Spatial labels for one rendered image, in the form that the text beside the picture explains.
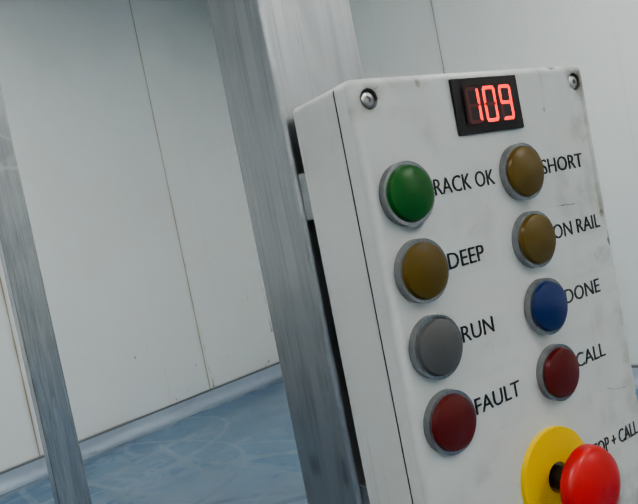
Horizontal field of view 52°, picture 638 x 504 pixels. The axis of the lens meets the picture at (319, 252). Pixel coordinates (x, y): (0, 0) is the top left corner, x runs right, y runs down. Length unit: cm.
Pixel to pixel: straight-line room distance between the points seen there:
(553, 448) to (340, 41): 25
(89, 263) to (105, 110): 98
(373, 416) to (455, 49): 356
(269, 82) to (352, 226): 9
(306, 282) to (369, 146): 9
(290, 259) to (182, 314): 417
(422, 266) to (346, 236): 4
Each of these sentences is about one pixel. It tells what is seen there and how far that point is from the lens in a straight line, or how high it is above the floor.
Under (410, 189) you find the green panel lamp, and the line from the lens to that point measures 30.
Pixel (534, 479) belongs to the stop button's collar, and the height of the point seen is 96.
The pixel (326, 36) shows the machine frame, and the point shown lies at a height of 121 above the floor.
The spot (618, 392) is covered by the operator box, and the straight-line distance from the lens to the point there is 43.
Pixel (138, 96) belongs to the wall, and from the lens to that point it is 462.
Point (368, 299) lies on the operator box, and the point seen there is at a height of 107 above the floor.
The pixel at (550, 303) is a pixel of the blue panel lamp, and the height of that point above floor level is 105.
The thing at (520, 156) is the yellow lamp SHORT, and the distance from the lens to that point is 36.
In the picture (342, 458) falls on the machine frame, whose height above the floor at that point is 98.
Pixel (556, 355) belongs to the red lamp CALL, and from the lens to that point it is 37.
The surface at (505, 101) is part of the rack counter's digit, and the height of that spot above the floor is 115.
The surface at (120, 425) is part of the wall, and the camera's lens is 433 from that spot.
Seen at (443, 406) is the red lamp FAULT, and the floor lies 102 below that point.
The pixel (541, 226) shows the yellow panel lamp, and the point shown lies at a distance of 36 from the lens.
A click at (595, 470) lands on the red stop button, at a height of 97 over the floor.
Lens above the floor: 111
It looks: 3 degrees down
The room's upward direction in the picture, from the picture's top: 11 degrees counter-clockwise
